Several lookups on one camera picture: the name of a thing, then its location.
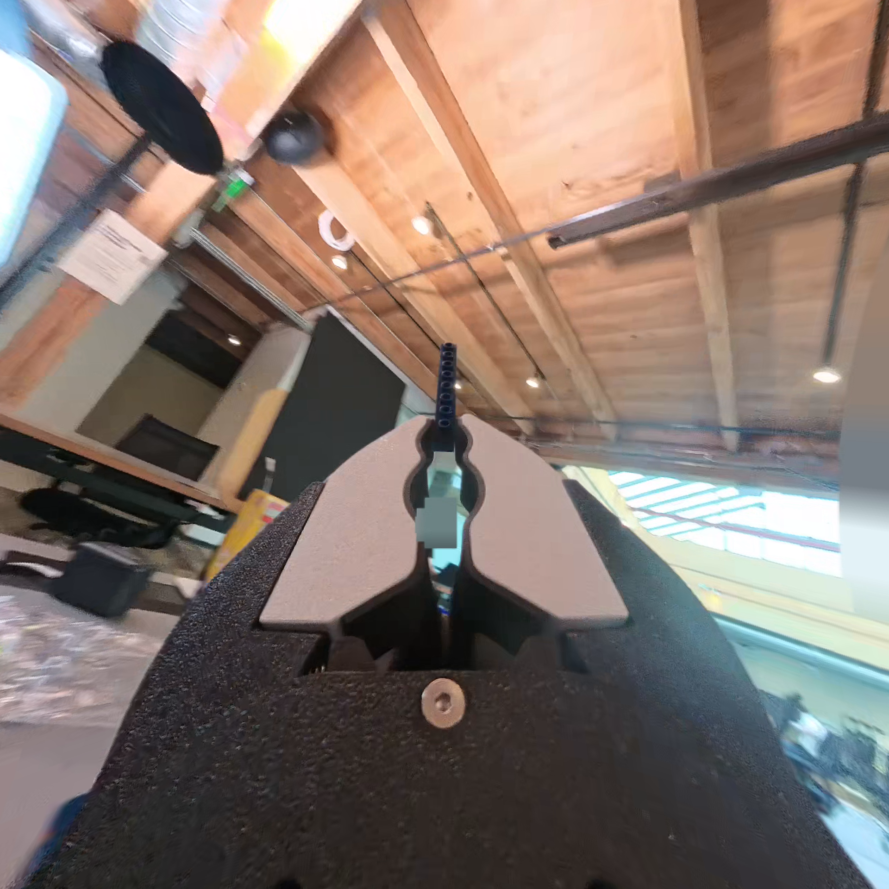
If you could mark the black round hanging fixture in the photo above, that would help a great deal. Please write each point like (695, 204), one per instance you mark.
(163, 108)

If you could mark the black flat screen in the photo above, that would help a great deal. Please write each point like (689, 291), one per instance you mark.
(167, 448)

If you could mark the white paper notice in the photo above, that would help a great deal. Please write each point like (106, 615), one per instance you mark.
(111, 257)

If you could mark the grey desk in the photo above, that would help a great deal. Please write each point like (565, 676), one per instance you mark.
(69, 446)

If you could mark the black ceiling rail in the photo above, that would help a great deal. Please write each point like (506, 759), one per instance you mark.
(694, 191)

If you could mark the silver ventilation duct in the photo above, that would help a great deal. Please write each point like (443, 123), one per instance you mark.
(170, 28)

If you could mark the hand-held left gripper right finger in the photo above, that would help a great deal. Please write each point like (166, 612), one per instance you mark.
(549, 549)

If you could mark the dark blue beam with holes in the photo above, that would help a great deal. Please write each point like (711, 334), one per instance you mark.
(446, 389)

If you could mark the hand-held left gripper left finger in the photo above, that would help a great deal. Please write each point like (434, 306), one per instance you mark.
(347, 549)

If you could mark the black panel with wooden frame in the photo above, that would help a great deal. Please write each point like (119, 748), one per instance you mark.
(333, 403)

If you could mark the green exit sign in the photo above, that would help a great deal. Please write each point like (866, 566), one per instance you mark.
(233, 191)

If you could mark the black dome camera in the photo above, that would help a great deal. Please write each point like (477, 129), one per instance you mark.
(295, 137)

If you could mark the dark grey chair armrest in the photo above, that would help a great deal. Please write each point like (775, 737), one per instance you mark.
(101, 580)

